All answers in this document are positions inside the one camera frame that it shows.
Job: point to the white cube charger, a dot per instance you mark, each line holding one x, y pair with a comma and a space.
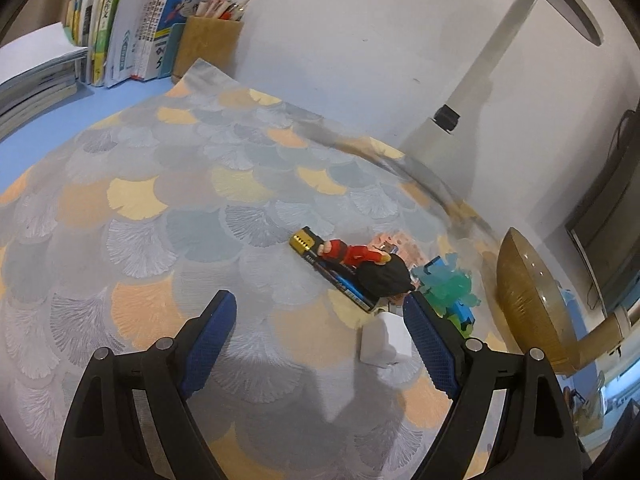
385, 341

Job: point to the dark monitor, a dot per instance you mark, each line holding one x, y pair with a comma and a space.
604, 226

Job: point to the black fuzzy toy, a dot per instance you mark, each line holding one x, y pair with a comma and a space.
391, 280

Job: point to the amber ribbed glass bowl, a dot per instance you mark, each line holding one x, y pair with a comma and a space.
532, 304

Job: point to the patterned fan-print table mat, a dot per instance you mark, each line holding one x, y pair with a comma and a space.
119, 236

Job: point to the row of upright books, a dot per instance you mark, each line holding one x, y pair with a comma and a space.
137, 39

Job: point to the stack of white papers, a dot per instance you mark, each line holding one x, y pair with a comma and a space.
38, 70

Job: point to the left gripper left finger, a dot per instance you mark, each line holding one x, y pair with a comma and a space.
102, 437

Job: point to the wooden pen holder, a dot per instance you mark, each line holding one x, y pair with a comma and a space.
209, 39

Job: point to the red toy figure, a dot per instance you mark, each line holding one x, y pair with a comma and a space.
338, 252

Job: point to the teal green toy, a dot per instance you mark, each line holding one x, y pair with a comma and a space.
448, 289

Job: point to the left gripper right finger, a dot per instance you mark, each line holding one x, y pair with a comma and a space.
535, 438

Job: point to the white desk lamp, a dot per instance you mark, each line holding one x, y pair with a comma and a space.
446, 141

